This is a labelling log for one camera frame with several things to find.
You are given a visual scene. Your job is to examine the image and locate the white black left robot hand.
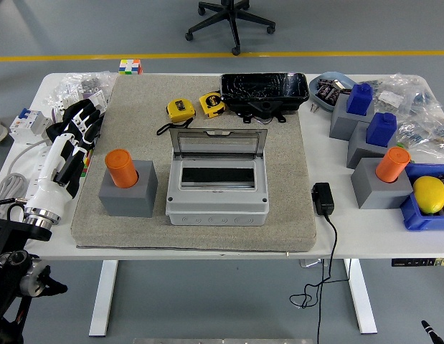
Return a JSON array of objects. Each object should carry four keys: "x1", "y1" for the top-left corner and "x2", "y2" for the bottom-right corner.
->
[{"x1": 24, "y1": 99, "x2": 105, "y2": 218}]

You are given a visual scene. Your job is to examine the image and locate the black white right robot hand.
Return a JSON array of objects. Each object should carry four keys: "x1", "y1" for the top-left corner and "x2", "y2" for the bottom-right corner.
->
[{"x1": 421, "y1": 320, "x2": 444, "y2": 344}]

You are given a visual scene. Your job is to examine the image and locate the orange cylinder battery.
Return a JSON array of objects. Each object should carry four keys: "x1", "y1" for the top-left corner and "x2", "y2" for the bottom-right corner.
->
[
  {"x1": 375, "y1": 146, "x2": 412, "y2": 183},
  {"x1": 104, "y1": 148, "x2": 139, "y2": 188}
]

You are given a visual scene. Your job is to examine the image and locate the smoky transparent box lid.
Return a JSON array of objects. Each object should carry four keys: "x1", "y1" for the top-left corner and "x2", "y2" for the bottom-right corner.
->
[{"x1": 169, "y1": 128, "x2": 268, "y2": 158}]

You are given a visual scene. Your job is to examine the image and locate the white power strip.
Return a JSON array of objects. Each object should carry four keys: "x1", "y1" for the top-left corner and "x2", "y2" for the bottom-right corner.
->
[{"x1": 26, "y1": 145, "x2": 52, "y2": 196}]

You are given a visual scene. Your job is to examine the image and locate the white blue circuit breaker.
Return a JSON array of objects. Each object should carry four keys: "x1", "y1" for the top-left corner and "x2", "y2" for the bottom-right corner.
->
[{"x1": 9, "y1": 107, "x2": 54, "y2": 145}]

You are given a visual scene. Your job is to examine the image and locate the black table control panel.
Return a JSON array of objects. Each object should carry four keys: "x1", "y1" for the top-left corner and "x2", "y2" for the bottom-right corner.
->
[{"x1": 391, "y1": 257, "x2": 444, "y2": 268}]

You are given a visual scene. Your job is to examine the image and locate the grey block with round hole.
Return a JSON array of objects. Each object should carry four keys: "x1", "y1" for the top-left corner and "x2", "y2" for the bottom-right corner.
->
[{"x1": 98, "y1": 160, "x2": 159, "y2": 219}]

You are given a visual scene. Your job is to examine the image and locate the clear bag of small parts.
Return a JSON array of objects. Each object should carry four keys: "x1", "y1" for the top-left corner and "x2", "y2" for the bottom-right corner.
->
[{"x1": 42, "y1": 70, "x2": 118, "y2": 119}]

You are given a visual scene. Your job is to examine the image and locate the blue plastic bin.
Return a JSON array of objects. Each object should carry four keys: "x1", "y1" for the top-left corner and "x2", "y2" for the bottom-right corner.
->
[{"x1": 399, "y1": 163, "x2": 444, "y2": 232}]

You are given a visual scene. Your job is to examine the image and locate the yellow lemon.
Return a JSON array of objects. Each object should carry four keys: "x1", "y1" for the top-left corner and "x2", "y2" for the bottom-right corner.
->
[{"x1": 412, "y1": 175, "x2": 444, "y2": 216}]

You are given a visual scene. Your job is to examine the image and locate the grey block holder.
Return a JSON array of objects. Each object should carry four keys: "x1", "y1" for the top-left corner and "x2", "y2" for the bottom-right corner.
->
[
  {"x1": 346, "y1": 120, "x2": 398, "y2": 169},
  {"x1": 351, "y1": 157, "x2": 415, "y2": 210},
  {"x1": 329, "y1": 93, "x2": 376, "y2": 141}
]

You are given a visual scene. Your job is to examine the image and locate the black power adapter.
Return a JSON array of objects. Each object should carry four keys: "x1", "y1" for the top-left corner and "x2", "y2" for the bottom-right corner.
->
[{"x1": 311, "y1": 182, "x2": 336, "y2": 216}]

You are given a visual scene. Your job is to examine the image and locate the grey-brown table mat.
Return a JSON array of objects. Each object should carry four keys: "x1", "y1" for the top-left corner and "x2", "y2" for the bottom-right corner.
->
[{"x1": 70, "y1": 73, "x2": 318, "y2": 252}]

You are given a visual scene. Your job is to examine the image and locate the blue block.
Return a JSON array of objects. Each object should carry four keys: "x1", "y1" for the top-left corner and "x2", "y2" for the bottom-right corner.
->
[
  {"x1": 346, "y1": 82, "x2": 374, "y2": 116},
  {"x1": 366, "y1": 112, "x2": 398, "y2": 148}
]

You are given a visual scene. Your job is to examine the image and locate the clear bags of components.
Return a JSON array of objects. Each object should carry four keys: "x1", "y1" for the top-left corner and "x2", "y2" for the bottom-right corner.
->
[{"x1": 368, "y1": 73, "x2": 444, "y2": 169}]

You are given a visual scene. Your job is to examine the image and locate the black plastic tray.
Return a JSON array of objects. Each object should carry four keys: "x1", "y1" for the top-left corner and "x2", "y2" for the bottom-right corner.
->
[{"x1": 219, "y1": 72, "x2": 311, "y2": 125}]

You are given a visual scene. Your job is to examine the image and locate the black office chair base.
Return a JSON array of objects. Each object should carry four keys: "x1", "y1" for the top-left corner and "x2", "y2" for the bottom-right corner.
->
[{"x1": 184, "y1": 0, "x2": 276, "y2": 57}]

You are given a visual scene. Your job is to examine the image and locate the light blue dish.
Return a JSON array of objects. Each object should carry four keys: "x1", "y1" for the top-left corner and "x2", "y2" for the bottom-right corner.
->
[{"x1": 308, "y1": 70, "x2": 356, "y2": 114}]

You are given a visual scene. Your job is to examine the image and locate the white power strip cable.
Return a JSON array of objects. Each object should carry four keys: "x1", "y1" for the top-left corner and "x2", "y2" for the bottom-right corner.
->
[{"x1": 0, "y1": 138, "x2": 50, "y2": 216}]

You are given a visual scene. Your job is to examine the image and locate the black adapter cord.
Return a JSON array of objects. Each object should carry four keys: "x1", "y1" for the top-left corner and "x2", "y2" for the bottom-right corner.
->
[{"x1": 289, "y1": 213, "x2": 339, "y2": 344}]

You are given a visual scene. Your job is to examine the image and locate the metal bracket under table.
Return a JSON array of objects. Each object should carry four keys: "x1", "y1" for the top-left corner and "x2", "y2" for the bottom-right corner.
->
[{"x1": 299, "y1": 258, "x2": 329, "y2": 269}]

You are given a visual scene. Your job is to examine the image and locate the yellow tape measure with strap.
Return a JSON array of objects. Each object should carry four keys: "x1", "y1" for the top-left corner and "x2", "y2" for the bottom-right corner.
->
[{"x1": 156, "y1": 98, "x2": 197, "y2": 136}]

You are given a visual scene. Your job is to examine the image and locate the grey electrical enclosure box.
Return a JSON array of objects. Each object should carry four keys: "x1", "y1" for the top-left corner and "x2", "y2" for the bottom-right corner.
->
[{"x1": 165, "y1": 153, "x2": 271, "y2": 226}]

